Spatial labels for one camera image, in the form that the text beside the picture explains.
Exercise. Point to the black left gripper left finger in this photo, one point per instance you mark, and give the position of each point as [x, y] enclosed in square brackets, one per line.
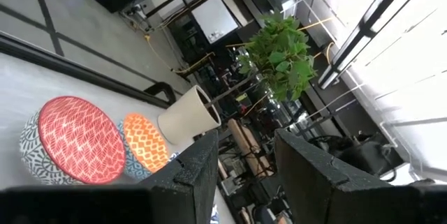
[195, 182]

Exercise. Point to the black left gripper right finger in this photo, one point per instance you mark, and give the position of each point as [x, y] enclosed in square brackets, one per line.
[307, 189]

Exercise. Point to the orange patterned bowl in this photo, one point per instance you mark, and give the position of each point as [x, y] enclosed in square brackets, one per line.
[145, 142]

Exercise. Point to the tan cardboard rolls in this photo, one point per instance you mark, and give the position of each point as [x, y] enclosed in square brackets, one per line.
[244, 140]

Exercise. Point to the yellow tag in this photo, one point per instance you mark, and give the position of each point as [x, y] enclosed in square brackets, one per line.
[241, 97]

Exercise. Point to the red patterned bowl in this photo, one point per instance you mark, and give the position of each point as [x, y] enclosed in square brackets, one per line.
[80, 140]

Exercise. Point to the green leafy plant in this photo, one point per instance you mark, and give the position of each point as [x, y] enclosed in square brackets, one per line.
[279, 56]

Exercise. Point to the white board panel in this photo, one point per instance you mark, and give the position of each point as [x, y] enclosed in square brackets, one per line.
[213, 18]

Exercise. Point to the black curved tube frame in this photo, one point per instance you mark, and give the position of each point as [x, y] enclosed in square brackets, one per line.
[164, 85]

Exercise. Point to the black window frame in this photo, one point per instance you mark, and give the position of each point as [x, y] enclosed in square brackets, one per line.
[349, 47]

